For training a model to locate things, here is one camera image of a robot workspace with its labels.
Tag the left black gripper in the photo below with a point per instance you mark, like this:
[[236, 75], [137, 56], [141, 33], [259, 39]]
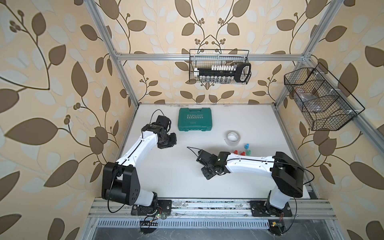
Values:
[[172, 142]]

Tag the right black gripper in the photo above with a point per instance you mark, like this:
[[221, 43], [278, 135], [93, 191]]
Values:
[[207, 175]]

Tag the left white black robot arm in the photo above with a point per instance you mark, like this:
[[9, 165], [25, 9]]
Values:
[[121, 182]]

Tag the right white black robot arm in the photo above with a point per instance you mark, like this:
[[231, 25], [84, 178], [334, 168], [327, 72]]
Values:
[[287, 174]]

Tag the green plastic tool case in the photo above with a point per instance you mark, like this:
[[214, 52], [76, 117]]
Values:
[[195, 119]]

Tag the clear tape roll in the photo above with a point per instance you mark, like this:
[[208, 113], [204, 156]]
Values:
[[232, 138]]

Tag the black white tool in basket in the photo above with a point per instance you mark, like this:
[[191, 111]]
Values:
[[237, 73]]

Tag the plastic bag in basket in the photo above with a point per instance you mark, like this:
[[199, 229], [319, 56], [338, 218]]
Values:
[[311, 103]]

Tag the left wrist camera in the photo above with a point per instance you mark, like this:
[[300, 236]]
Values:
[[164, 122]]

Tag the centre black wire basket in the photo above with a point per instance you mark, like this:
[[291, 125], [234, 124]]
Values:
[[202, 58]]

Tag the black wire basket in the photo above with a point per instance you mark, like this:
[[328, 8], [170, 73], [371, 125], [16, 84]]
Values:
[[202, 58], [339, 105]]

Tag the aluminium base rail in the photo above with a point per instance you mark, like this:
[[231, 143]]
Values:
[[207, 214]]

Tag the right black wire basket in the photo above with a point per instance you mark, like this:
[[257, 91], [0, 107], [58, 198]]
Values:
[[339, 105]]

